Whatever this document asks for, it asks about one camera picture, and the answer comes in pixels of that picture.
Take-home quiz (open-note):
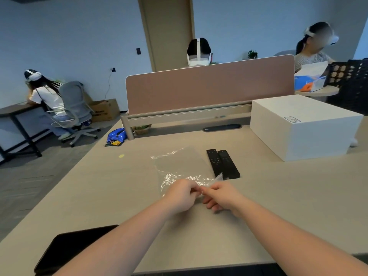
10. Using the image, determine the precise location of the person's left hand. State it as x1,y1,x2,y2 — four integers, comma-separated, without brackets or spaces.
161,179,205,214

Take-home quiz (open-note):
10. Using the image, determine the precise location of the person's right hand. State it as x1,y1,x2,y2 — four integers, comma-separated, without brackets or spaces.
200,182,250,218

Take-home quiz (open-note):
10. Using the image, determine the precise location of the clear plastic bag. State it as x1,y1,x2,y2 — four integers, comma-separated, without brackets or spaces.
150,145,223,199

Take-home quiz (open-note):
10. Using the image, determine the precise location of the person's left forearm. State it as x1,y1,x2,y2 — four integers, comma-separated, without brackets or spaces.
54,199,174,276

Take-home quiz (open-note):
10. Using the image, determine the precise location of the person's right forearm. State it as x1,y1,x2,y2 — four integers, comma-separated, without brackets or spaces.
236,198,368,276

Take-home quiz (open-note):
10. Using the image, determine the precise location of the black remote control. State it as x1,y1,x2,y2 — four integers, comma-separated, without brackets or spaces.
206,149,228,181
217,150,241,180

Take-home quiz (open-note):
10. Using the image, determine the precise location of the blue snack packet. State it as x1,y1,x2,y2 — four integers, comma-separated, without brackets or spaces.
104,128,128,147

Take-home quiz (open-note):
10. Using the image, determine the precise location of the pink desk divider panel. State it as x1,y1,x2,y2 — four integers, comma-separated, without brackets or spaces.
125,54,296,115

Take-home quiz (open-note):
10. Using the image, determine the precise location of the large white box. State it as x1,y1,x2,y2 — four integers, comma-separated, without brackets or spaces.
250,94,364,162

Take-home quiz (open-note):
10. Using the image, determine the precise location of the brown cardboard box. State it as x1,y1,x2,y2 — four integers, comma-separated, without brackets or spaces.
87,99,120,122

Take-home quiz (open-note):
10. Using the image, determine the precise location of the white headset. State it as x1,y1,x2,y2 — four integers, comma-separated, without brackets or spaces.
24,70,42,82
304,25,340,46
186,38,213,67

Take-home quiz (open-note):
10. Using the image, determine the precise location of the black tablet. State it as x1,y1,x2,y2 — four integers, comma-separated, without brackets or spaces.
34,225,119,276

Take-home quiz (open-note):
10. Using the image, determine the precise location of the grey office chair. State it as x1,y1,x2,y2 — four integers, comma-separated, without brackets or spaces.
46,80,102,148

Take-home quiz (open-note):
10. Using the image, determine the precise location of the round white table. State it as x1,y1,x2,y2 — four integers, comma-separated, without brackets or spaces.
299,85,340,103

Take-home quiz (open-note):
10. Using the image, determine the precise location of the wooden door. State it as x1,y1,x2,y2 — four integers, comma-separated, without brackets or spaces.
137,0,196,73

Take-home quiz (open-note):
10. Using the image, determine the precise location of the black plastic crate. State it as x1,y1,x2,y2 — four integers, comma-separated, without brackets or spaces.
325,58,368,116

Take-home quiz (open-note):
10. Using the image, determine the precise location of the dark side desk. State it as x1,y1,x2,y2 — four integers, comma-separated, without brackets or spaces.
0,102,49,165

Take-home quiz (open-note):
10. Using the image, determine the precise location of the black cable grommet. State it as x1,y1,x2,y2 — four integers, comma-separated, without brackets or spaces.
203,123,243,132

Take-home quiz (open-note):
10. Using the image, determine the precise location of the white charging cable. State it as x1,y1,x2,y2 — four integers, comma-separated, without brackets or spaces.
104,70,113,100

